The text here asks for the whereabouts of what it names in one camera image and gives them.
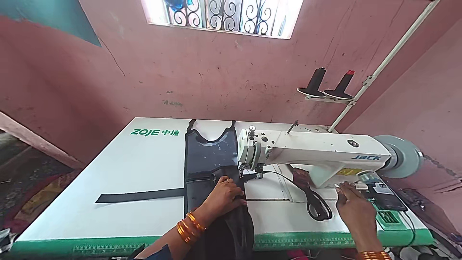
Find dark apron with black straps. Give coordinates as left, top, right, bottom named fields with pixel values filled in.
left=95, top=119, right=255, bottom=260

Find white sewing table, green edge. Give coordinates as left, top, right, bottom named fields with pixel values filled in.
left=8, top=117, right=435, bottom=258

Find window with scrolled grille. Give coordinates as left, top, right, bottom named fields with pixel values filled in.
left=141, top=0, right=304, bottom=39

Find white metal thread stand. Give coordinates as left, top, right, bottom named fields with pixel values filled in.
left=304, top=0, right=441, bottom=133

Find black thread cone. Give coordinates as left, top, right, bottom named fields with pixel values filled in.
left=297, top=67, right=327, bottom=98

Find white sewing machine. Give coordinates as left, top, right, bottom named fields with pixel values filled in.
left=237, top=121, right=424, bottom=189

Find patterned cloth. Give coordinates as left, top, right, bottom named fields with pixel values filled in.
left=4, top=169, right=74, bottom=233

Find person's left hand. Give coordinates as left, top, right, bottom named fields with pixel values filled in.
left=199, top=176, right=248, bottom=227

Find small clear jar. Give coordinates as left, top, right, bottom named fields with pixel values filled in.
left=357, top=170, right=380, bottom=185

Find narrow black binding tape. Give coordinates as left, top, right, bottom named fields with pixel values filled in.
left=244, top=170, right=307, bottom=193

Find thin black cable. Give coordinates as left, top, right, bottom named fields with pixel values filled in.
left=391, top=210, right=417, bottom=248

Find black smartphone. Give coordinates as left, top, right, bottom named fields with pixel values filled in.
left=367, top=182, right=408, bottom=212

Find person's right forearm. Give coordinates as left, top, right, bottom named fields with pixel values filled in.
left=354, top=236, right=392, bottom=260

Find black scissors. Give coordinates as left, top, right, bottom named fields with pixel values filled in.
left=287, top=164, right=333, bottom=222

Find black cone with red tip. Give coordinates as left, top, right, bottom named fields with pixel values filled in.
left=324, top=70, right=356, bottom=100

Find person's right hand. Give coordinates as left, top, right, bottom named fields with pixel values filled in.
left=336, top=182, right=378, bottom=250

